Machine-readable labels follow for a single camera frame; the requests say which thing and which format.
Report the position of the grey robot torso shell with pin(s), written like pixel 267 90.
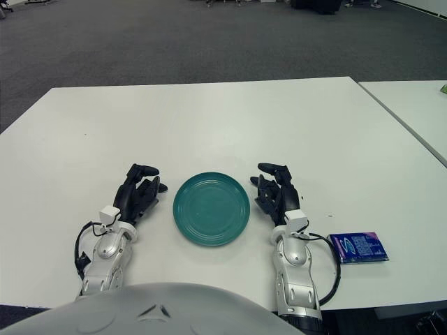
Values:
pixel 139 314

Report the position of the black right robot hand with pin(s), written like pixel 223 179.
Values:
pixel 288 197

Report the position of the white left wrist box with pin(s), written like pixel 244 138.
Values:
pixel 109 214

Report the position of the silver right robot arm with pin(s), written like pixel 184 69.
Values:
pixel 295 258

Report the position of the white neighbouring table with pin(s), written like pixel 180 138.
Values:
pixel 412 104

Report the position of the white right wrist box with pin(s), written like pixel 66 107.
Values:
pixel 296 220

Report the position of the teal green round plate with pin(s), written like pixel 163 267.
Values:
pixel 211 209

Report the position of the black bulky background object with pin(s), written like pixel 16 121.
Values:
pixel 314 6

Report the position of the dark office chair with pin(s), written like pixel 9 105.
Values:
pixel 5 5

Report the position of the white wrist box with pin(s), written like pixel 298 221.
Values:
pixel 296 220
pixel 109 214

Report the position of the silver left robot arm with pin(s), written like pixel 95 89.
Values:
pixel 104 251

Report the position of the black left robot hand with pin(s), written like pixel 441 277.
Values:
pixel 127 199

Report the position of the blue gum pack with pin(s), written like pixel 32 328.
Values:
pixel 359 247

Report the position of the small green object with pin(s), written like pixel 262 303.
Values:
pixel 444 89

